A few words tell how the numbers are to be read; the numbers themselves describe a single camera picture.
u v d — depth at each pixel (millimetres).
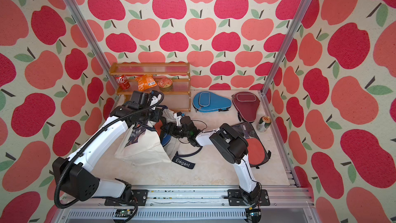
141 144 743
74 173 396
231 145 536
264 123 906
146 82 1007
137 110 556
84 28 846
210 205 736
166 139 923
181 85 1166
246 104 1099
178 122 855
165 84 989
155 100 718
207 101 1088
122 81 958
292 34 866
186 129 771
